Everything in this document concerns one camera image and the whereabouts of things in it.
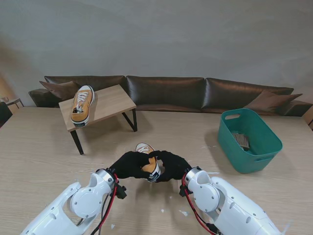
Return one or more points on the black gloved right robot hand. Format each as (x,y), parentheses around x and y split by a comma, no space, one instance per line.
(172,166)

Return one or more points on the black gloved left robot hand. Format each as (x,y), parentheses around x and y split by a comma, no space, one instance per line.
(129,164)

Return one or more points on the yellow canvas sneaker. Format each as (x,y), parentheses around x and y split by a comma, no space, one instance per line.
(149,164)
(82,105)

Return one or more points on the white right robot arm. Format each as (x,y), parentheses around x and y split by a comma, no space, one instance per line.
(220,203)

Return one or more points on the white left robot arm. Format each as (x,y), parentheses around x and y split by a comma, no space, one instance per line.
(80,205)

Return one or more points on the small wooden bench black legs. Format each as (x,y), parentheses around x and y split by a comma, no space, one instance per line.
(110,107)

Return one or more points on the brown leather sofa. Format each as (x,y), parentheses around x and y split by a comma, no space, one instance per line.
(166,90)

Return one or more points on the green plastic basin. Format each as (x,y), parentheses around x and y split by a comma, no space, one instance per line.
(256,161)

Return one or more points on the brown sofa cushion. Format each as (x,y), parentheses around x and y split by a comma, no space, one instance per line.
(271,101)
(58,89)

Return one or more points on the small wooden side table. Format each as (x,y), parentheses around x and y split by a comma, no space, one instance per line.
(14,100)

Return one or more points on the dark chair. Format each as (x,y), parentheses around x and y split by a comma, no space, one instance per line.
(4,113)

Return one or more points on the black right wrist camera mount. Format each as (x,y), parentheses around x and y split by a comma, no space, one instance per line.
(182,191)

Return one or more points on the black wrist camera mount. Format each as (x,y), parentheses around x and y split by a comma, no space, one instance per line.
(182,191)
(121,192)

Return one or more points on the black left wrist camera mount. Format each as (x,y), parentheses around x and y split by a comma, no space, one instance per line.
(121,192)

